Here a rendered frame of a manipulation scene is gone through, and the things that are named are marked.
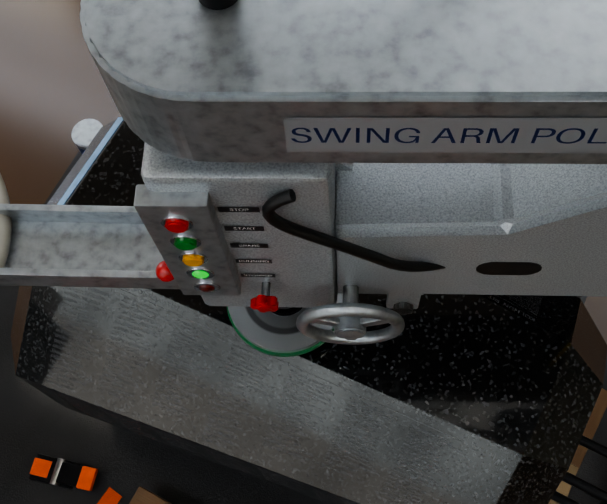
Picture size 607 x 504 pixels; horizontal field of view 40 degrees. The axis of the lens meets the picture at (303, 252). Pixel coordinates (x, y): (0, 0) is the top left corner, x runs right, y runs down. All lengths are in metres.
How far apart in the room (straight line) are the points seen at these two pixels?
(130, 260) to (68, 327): 0.43
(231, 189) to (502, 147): 0.28
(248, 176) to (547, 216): 0.35
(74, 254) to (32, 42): 1.76
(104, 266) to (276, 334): 0.33
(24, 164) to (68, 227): 1.42
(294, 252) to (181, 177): 0.22
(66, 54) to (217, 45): 2.26
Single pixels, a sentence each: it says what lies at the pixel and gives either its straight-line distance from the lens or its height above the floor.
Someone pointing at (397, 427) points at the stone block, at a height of 0.78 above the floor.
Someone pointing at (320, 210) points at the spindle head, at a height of 1.47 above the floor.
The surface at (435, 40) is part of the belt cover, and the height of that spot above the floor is 1.69.
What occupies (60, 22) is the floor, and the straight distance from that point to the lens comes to 3.08.
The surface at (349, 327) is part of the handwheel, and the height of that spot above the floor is 1.22.
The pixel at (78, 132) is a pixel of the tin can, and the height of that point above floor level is 0.14.
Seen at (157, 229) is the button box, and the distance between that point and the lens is 0.94.
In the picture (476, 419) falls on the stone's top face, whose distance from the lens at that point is 1.51.
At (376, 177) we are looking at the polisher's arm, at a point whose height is 1.39.
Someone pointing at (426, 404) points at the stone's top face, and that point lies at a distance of 1.50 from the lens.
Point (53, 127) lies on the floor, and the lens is 2.85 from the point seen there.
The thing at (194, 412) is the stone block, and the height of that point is 0.67.
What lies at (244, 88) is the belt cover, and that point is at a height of 1.69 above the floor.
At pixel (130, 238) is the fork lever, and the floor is 1.08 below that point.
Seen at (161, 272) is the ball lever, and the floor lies 1.19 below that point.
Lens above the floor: 2.29
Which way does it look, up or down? 67 degrees down
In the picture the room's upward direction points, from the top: 8 degrees counter-clockwise
